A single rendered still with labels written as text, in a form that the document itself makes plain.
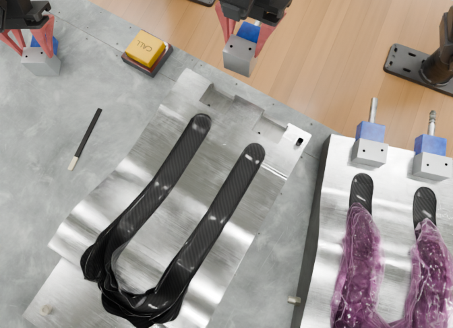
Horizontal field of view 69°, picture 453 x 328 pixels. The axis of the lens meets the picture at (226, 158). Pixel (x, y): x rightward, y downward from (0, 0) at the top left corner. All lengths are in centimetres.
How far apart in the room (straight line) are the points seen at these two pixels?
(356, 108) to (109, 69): 53
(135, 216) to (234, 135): 21
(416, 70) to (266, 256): 49
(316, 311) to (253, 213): 18
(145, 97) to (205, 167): 24
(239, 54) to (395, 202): 37
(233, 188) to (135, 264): 19
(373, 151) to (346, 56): 25
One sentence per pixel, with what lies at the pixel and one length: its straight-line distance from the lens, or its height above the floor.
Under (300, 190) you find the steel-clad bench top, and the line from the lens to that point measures 65.
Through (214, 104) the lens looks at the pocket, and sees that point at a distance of 62.
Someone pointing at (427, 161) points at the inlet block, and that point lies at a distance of 65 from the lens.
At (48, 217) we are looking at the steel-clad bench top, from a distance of 72.
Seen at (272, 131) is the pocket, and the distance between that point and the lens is 61.
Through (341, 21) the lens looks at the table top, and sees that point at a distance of 83.
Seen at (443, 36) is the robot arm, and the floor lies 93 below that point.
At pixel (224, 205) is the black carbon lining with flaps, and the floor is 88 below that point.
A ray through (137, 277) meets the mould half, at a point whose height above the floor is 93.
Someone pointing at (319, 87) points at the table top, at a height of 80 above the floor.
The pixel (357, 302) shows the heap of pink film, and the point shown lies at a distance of 55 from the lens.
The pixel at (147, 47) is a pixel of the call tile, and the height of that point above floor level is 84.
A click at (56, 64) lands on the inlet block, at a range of 81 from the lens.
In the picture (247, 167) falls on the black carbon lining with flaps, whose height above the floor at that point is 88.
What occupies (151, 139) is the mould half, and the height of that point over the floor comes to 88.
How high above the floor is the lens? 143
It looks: 75 degrees down
